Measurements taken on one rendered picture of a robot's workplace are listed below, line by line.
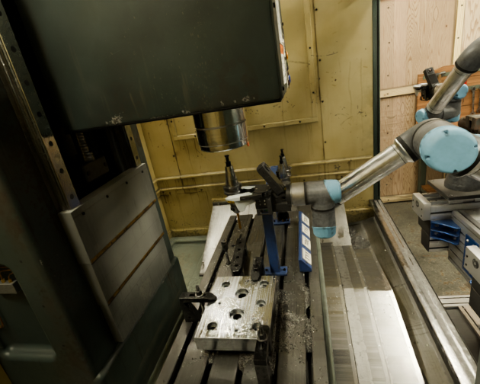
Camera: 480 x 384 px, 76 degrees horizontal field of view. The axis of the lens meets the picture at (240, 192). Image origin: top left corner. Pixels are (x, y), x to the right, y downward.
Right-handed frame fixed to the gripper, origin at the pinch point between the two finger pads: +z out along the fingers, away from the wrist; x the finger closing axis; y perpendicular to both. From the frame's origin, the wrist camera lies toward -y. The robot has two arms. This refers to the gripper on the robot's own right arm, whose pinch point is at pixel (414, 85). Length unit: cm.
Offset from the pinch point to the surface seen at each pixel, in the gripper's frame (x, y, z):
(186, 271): -168, 65, -9
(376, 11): -22, -46, -8
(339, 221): -67, 60, -18
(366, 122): -35.1, 10.2, -5.7
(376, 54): -25.3, -25.0, -7.7
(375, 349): -92, 61, -103
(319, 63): -53, -29, 1
